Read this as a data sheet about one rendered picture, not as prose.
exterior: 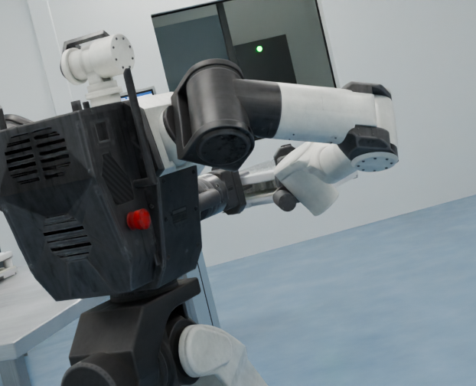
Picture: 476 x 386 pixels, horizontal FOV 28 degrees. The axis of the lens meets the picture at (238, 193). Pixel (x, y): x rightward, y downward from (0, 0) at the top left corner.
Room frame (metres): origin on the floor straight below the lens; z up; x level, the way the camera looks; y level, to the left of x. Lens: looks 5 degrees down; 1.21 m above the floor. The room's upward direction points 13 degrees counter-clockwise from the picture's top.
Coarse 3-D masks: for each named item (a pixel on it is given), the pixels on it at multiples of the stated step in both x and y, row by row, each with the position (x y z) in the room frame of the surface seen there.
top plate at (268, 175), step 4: (260, 172) 2.10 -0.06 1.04; (264, 172) 2.08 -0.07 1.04; (268, 172) 2.07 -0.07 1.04; (272, 172) 2.06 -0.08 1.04; (244, 176) 2.10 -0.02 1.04; (248, 176) 2.09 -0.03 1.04; (252, 176) 2.09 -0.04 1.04; (256, 176) 2.08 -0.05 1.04; (260, 176) 2.08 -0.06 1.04; (264, 176) 2.07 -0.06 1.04; (268, 176) 2.07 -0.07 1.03; (272, 176) 2.06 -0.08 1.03; (244, 180) 2.10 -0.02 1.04; (248, 180) 2.09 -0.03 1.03; (252, 180) 2.09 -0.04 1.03; (256, 180) 2.08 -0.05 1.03; (260, 180) 2.08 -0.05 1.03; (264, 180) 2.07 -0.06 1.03; (268, 180) 2.07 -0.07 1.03; (272, 180) 2.07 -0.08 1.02; (244, 184) 2.10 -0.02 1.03; (248, 184) 2.09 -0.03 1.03; (252, 184) 2.09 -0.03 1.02
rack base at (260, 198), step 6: (354, 174) 2.21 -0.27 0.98; (342, 180) 2.14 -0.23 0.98; (348, 180) 2.17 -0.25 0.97; (336, 186) 2.10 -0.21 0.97; (264, 192) 2.11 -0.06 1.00; (270, 192) 2.08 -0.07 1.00; (246, 198) 2.10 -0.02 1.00; (252, 198) 2.09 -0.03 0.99; (258, 198) 2.09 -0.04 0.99; (264, 198) 2.08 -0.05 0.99; (270, 198) 2.07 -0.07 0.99; (246, 204) 2.10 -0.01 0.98; (252, 204) 2.11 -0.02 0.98; (258, 204) 2.10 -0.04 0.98
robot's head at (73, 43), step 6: (102, 30) 1.63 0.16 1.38; (84, 36) 1.65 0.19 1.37; (90, 36) 1.64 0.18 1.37; (96, 36) 1.64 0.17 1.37; (102, 36) 1.64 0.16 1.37; (66, 42) 1.67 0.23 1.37; (72, 42) 1.66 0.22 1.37; (78, 42) 1.66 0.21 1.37; (84, 42) 1.66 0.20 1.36; (66, 48) 1.66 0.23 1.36; (78, 48) 1.68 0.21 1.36; (60, 60) 1.66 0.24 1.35; (60, 66) 1.65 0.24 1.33; (66, 78) 1.66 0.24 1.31
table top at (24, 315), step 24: (0, 288) 2.64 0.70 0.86; (24, 288) 2.53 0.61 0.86; (0, 312) 2.22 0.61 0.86; (24, 312) 2.14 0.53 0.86; (48, 312) 2.07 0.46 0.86; (72, 312) 2.09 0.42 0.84; (0, 336) 1.92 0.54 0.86; (24, 336) 1.88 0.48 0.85; (48, 336) 1.97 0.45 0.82; (0, 360) 1.84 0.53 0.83
